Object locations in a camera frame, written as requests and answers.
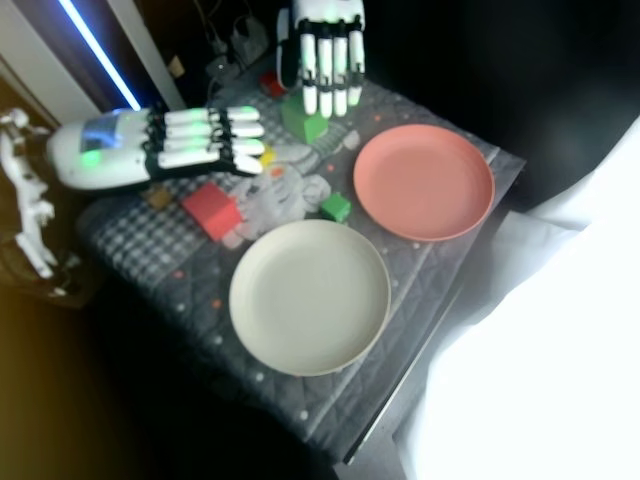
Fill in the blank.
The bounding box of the grey power adapter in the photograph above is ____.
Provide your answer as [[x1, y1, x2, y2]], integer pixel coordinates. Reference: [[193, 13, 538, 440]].
[[228, 14, 270, 65]]

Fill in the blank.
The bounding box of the bright white cloth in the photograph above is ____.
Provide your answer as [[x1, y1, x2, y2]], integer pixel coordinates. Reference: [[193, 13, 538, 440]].
[[393, 113, 640, 480]]

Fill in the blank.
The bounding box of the small green cube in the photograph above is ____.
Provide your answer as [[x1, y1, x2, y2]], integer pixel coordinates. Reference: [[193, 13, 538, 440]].
[[319, 192, 353, 223]]

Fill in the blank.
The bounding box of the small red block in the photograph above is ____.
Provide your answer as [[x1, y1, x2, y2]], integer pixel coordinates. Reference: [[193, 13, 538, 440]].
[[259, 71, 289, 97]]

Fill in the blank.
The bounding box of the white round plate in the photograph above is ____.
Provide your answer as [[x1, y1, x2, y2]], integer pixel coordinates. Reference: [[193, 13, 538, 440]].
[[228, 219, 392, 378]]

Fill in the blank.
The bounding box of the pink round plate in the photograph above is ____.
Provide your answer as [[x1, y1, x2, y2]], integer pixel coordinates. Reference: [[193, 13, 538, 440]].
[[352, 124, 497, 244]]

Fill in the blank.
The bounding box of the large green block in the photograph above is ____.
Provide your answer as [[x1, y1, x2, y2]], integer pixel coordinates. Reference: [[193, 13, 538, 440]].
[[281, 94, 331, 146]]

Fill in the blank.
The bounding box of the small brown block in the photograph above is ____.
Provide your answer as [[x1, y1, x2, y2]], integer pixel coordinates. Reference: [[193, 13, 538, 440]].
[[144, 185, 174, 211]]

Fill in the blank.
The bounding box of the glowing blue-white light strip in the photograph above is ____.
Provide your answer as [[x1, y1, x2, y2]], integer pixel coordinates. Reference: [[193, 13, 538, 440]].
[[56, 0, 143, 113]]

